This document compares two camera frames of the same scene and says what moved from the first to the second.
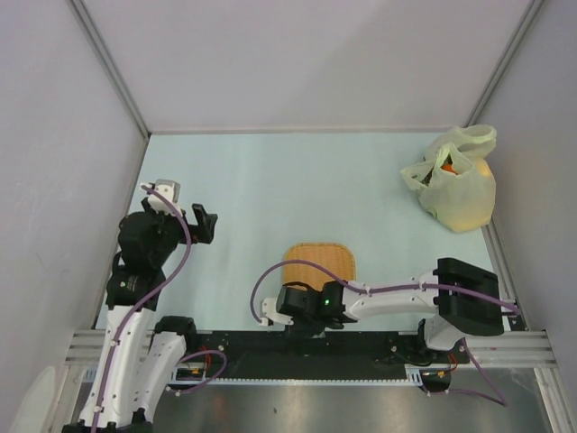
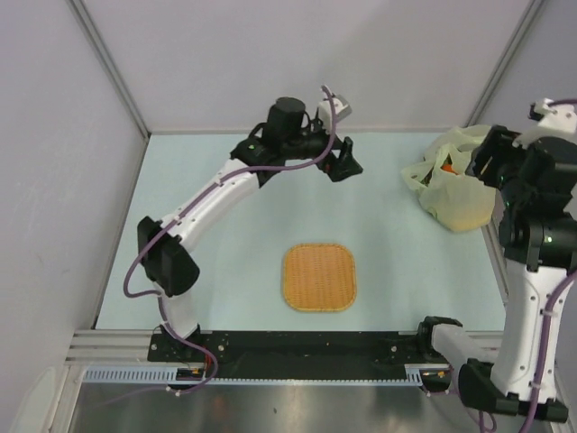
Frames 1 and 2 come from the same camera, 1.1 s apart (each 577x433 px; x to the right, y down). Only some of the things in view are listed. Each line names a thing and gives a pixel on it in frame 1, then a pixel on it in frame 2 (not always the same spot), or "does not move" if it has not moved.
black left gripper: [203, 231] -> [345, 164]
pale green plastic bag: [454, 182] does not move
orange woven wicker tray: [338, 259] does not move
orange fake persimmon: [449, 168] does not move
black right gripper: [297, 329] -> [499, 141]
